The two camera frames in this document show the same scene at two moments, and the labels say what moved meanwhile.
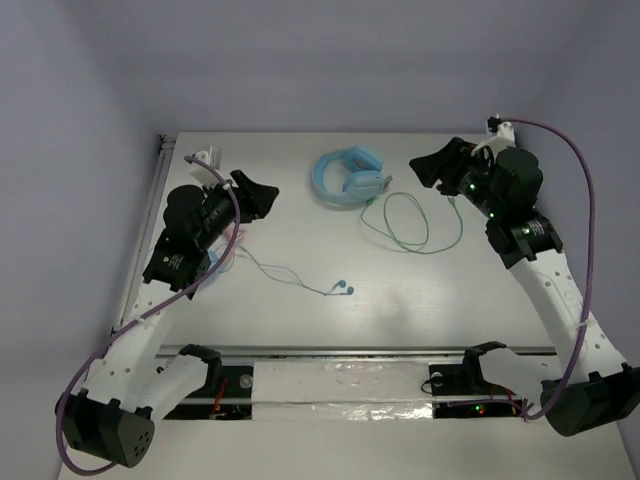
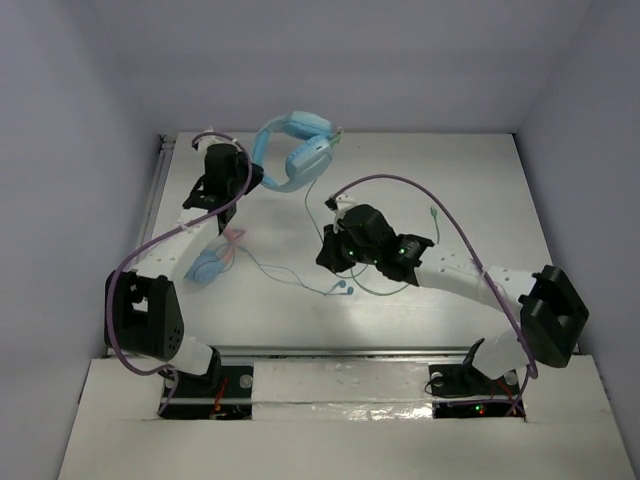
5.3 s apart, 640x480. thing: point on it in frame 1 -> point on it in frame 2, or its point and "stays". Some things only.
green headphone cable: x=408 y=245 -> x=433 y=209
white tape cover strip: x=342 y=391 stays
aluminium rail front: x=357 y=352 stays
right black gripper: x=447 y=164 -> x=330 y=255
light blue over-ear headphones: x=363 y=182 -> x=310 y=155
